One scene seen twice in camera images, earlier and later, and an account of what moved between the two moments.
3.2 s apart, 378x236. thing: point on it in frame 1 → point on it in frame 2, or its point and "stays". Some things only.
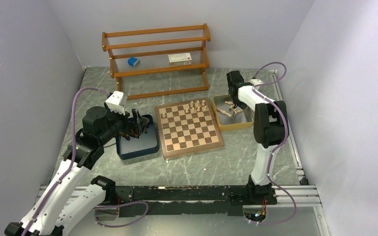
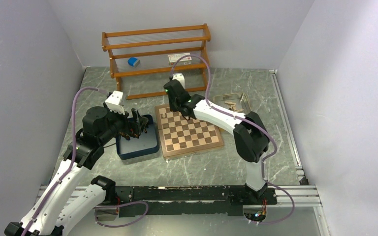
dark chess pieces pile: x=134 y=135 stays
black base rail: x=225 y=200 stays
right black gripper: x=235 y=102 → x=172 y=106
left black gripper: x=136 y=127 stays
